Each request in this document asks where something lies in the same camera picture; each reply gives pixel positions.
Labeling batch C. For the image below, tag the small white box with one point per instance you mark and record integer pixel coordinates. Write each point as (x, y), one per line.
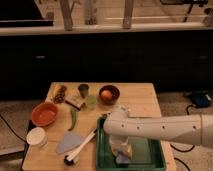
(76, 101)

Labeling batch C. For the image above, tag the orange fruit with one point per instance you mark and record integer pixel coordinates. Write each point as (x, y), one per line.
(106, 95)

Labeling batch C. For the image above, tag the light green cup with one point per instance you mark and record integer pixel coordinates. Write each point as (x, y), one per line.
(90, 101)

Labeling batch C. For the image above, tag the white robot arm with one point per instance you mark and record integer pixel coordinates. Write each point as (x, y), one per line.
(189, 129)

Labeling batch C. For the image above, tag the dark red bowl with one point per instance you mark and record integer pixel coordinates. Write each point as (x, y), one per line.
(115, 94)

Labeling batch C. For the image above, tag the orange bowl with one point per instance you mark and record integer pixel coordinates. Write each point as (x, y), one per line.
(44, 114)

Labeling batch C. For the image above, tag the green chili pepper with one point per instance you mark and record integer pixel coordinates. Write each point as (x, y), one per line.
(73, 114)

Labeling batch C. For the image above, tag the brown pine cone toy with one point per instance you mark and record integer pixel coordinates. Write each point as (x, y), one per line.
(60, 95)

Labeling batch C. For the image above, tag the white handled dish brush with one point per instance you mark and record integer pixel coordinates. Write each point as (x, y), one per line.
(71, 157)

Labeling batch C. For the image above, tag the green plastic tray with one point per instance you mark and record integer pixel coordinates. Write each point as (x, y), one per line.
(147, 154)

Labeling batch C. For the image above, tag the grey blue cloth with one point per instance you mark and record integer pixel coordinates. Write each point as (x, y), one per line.
(70, 141)

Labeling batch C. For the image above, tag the blue sponge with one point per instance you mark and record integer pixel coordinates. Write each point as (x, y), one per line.
(122, 158)

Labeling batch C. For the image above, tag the white lidded cup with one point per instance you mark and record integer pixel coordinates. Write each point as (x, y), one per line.
(37, 137)

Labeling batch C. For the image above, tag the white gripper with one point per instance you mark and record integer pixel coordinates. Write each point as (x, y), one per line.
(120, 144)

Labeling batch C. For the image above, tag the blue device on floor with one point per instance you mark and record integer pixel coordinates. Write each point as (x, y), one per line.
(201, 100)

